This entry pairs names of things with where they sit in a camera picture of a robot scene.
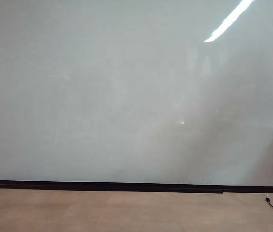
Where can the white glossy whiteboard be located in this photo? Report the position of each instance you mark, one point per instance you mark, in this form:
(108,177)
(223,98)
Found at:
(102,84)

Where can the black whiteboard frame rail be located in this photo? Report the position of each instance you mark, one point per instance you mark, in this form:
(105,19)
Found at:
(126,187)

